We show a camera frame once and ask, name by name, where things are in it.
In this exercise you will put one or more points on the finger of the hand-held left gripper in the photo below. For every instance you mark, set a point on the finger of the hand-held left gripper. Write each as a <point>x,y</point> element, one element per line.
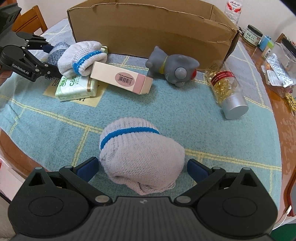
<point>47,48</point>
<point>49,70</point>

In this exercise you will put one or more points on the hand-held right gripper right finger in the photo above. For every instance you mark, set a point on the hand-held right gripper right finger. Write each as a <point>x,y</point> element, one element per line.
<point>197,171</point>

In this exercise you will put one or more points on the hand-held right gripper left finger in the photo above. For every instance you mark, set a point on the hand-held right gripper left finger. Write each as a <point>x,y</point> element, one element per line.
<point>89,168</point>

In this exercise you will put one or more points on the grey blue sock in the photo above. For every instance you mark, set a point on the grey blue sock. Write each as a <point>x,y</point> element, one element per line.
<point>56,54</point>

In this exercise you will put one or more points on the green tissue pack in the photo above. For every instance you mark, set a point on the green tissue pack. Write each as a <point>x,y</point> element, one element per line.
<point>74,89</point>

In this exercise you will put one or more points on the small white blue-banded sock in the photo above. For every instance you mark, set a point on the small white blue-banded sock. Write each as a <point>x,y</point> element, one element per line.
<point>78,53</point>

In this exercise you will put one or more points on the large white blue-banded sock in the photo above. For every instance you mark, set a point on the large white blue-banded sock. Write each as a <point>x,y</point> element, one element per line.
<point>143,153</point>

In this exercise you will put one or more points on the long pink box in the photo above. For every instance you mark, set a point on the long pink box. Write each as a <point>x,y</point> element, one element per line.
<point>111,74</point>

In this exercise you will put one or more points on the gold capsule bottle silver cap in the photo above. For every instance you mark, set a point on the gold capsule bottle silver cap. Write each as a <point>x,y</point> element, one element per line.
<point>229,92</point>

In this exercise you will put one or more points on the cardboard box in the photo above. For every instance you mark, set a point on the cardboard box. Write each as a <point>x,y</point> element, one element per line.
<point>150,30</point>

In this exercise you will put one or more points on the grey toy cat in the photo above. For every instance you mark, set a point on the grey toy cat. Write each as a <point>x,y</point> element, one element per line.
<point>173,64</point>

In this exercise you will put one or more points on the wooden chair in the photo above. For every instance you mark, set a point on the wooden chair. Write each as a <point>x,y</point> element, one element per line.
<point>34,18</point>

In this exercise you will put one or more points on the blue checked tablecloth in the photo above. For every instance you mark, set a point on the blue checked tablecloth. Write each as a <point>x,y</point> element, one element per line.
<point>196,129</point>

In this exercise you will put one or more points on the pale green small box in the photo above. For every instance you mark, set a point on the pale green small box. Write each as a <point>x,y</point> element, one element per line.
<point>104,49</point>

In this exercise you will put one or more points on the gold ornament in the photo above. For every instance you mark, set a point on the gold ornament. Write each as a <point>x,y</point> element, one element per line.
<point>291,99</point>

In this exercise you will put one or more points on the large clear jar black lid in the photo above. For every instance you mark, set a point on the large clear jar black lid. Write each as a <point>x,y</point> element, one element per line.
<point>282,69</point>

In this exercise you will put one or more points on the green label jar black lid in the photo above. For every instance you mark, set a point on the green label jar black lid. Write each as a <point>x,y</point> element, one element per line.
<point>252,38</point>

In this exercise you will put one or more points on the light blue box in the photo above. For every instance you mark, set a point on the light blue box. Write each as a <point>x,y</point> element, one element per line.
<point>266,42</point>

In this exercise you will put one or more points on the clear plastic water bottle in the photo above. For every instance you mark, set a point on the clear plastic water bottle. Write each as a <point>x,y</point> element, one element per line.
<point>233,14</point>

